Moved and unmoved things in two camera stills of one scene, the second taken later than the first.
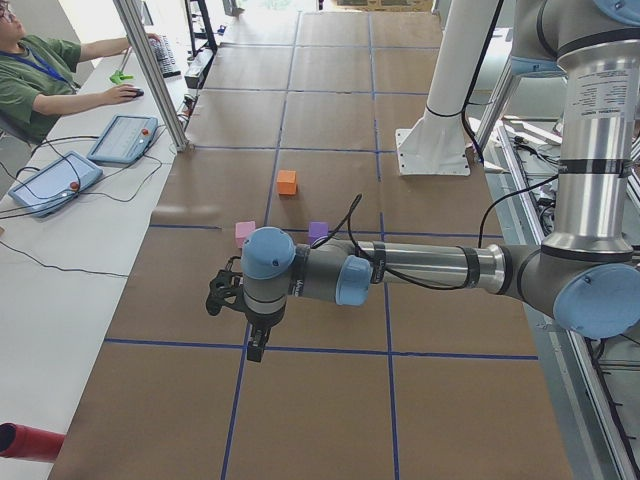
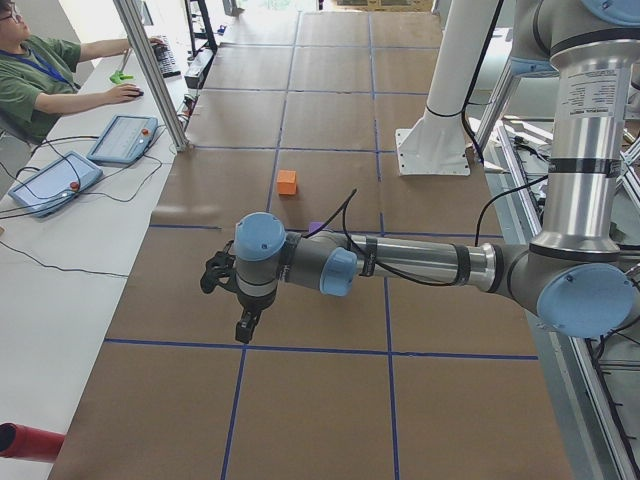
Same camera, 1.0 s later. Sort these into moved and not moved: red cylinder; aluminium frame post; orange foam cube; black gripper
Moved: black gripper
Not moved: orange foam cube; red cylinder; aluminium frame post
